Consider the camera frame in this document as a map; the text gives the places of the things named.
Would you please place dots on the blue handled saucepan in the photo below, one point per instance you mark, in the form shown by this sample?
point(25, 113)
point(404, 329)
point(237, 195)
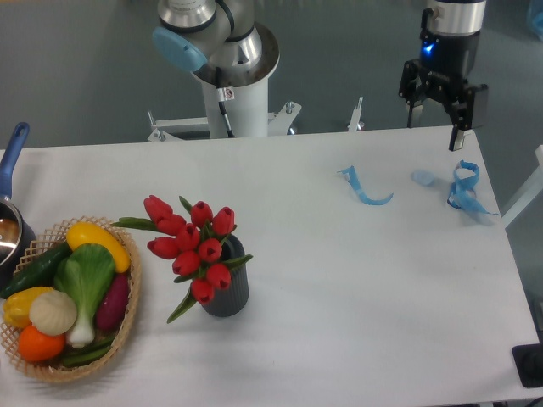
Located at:
point(16, 234)

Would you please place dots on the knotted blue ribbon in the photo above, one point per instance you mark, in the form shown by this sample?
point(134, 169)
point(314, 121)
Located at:
point(462, 195)

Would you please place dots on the purple sweet potato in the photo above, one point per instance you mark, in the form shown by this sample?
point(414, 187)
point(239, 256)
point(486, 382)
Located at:
point(113, 307)

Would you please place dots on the yellow bell pepper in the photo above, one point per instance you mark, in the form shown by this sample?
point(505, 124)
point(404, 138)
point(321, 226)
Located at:
point(16, 308)

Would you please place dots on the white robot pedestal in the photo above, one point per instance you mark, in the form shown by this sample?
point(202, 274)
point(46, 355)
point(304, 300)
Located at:
point(247, 109)

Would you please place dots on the cream white garlic bulb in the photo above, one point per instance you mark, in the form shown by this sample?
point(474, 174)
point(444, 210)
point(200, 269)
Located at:
point(53, 313)

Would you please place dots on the green bok choy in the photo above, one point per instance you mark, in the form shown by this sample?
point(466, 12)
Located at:
point(85, 276)

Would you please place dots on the orange fruit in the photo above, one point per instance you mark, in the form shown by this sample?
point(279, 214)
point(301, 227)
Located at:
point(35, 346)

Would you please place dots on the dark green cucumber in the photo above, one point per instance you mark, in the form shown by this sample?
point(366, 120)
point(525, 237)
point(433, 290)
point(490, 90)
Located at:
point(39, 272)

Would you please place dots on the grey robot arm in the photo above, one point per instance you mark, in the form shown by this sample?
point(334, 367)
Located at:
point(232, 57)

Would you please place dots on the black device at edge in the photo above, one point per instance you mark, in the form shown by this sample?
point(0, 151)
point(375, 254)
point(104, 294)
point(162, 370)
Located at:
point(528, 362)

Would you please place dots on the dark grey ribbed vase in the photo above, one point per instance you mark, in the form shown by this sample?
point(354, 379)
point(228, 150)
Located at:
point(229, 301)

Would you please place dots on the white frame at right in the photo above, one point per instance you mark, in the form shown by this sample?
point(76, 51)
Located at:
point(522, 198)

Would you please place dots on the red tulip bouquet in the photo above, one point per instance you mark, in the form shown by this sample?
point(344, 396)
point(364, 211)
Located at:
point(193, 244)

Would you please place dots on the yellow squash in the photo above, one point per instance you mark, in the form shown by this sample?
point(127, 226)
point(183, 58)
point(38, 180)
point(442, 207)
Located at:
point(89, 233)

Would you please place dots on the woven wicker basket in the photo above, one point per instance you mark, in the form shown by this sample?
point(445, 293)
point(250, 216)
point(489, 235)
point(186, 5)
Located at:
point(52, 370)

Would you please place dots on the green bean pods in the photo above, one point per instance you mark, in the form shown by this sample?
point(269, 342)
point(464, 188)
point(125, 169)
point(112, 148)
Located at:
point(88, 354)

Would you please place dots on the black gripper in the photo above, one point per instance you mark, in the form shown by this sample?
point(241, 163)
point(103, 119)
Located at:
point(440, 73)

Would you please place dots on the small light blue cap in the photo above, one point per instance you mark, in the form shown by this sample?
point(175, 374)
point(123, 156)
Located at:
point(423, 177)

